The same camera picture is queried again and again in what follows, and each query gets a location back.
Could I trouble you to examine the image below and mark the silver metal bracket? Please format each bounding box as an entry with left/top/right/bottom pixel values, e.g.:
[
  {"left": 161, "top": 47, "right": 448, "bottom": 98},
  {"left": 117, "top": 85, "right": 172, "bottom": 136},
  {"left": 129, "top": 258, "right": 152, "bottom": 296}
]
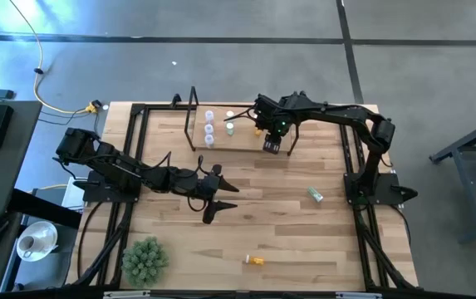
[
  {"left": 103, "top": 290, "right": 151, "bottom": 299},
  {"left": 335, "top": 292, "right": 384, "bottom": 299}
]

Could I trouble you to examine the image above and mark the green potted plant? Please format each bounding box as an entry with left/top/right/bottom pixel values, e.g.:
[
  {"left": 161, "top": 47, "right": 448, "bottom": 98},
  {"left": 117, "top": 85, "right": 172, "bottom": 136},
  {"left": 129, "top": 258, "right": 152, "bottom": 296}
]
[{"left": 120, "top": 235, "right": 170, "bottom": 288}]

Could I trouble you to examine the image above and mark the grey side shelf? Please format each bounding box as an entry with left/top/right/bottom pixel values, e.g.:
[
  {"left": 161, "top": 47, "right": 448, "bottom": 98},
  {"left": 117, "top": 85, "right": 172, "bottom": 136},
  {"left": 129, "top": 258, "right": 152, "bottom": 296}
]
[{"left": 0, "top": 223, "right": 79, "bottom": 294}]

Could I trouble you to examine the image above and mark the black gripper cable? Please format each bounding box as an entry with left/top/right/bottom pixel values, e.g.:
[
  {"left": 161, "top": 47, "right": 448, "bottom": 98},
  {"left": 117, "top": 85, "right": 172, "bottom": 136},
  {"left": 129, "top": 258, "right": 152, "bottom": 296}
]
[
  {"left": 223, "top": 107, "right": 260, "bottom": 123},
  {"left": 186, "top": 154, "right": 209, "bottom": 213}
]

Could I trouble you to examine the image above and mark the grey metal cart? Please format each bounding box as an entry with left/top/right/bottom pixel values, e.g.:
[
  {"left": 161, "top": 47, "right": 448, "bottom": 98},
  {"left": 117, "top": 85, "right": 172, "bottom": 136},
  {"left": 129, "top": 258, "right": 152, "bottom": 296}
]
[{"left": 428, "top": 112, "right": 476, "bottom": 244}]

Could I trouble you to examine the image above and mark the white cup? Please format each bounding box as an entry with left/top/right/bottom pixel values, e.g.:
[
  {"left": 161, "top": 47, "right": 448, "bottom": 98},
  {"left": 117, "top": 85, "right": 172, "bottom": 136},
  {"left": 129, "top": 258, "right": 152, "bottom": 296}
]
[{"left": 17, "top": 234, "right": 42, "bottom": 258}]

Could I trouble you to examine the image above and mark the yellow cable plug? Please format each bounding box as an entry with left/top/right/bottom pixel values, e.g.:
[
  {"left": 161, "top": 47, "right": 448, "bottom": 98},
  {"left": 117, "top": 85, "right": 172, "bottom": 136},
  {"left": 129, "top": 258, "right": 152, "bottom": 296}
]
[{"left": 84, "top": 99, "right": 102, "bottom": 115}]

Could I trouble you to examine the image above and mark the black side desk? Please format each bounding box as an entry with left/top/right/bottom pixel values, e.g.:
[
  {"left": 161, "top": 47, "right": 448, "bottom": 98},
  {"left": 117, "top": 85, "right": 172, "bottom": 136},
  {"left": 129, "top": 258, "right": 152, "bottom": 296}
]
[{"left": 0, "top": 99, "right": 43, "bottom": 219}]

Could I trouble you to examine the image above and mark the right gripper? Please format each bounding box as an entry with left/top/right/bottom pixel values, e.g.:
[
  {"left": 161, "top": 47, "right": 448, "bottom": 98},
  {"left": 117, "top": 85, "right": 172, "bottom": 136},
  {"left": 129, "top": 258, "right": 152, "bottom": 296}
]
[{"left": 253, "top": 94, "right": 297, "bottom": 154}]

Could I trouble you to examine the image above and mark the wooden shelf black metal frame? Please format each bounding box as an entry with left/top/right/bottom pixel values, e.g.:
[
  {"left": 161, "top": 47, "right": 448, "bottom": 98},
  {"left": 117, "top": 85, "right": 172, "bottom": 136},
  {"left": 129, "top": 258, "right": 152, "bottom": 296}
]
[{"left": 183, "top": 86, "right": 310, "bottom": 157}]

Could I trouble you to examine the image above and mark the white paper box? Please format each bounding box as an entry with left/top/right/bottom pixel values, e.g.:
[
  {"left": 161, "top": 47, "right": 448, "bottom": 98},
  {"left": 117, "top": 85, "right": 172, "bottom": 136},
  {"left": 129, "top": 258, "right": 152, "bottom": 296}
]
[{"left": 61, "top": 176, "right": 89, "bottom": 211}]

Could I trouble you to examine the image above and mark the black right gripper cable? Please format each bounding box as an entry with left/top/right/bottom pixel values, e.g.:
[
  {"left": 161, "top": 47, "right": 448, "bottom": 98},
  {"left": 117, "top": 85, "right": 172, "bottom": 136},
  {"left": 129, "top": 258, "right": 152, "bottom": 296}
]
[{"left": 223, "top": 107, "right": 260, "bottom": 123}]

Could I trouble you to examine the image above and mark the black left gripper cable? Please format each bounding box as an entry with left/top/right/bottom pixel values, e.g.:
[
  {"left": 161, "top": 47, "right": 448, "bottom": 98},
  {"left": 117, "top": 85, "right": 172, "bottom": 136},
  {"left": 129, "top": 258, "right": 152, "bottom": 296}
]
[{"left": 186, "top": 154, "right": 209, "bottom": 213}]

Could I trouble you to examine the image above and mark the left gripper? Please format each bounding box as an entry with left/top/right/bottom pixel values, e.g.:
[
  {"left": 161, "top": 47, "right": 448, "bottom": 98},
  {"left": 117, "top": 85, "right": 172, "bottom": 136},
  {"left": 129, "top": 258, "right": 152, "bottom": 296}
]
[{"left": 198, "top": 164, "right": 240, "bottom": 225}]

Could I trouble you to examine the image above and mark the yellow power cable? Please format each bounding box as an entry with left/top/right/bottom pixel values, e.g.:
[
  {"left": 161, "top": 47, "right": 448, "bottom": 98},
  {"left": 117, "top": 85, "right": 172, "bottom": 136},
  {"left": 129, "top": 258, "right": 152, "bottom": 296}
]
[{"left": 8, "top": 0, "right": 97, "bottom": 115}]

